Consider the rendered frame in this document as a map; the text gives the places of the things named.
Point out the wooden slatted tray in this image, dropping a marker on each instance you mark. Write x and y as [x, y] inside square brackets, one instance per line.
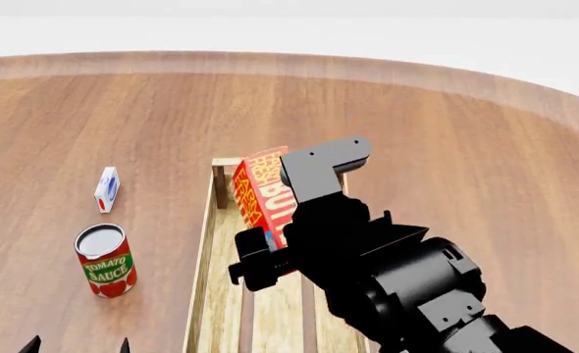
[221, 294]

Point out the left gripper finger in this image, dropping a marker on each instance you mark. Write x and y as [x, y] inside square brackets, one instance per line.
[124, 347]
[32, 347]

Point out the tomato sauce can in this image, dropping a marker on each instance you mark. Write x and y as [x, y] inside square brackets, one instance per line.
[108, 268]

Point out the red butter box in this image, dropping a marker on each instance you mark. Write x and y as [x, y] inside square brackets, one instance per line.
[265, 191]

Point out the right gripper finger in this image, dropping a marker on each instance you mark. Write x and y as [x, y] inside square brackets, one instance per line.
[262, 266]

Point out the small white blue box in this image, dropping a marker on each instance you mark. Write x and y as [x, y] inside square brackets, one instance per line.
[107, 191]

